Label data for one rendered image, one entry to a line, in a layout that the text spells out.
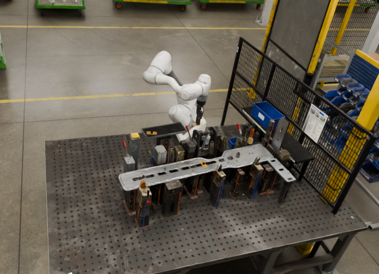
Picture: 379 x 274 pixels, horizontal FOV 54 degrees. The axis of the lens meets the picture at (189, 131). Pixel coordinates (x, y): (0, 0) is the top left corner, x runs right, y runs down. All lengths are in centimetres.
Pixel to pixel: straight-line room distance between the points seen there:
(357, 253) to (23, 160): 379
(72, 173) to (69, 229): 61
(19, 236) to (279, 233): 236
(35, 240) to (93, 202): 91
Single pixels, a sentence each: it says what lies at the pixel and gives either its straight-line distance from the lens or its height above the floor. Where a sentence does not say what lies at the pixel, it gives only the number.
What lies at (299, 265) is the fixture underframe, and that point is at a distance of 366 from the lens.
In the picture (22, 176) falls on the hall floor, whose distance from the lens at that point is 449.
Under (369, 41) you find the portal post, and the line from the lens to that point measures 712.
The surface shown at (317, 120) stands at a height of 134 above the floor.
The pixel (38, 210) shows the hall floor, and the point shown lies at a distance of 410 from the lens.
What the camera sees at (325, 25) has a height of 169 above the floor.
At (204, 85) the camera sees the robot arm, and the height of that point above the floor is 167.
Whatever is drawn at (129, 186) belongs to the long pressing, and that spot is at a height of 100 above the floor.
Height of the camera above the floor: 298
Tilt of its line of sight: 35 degrees down
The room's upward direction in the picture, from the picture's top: 9 degrees clockwise
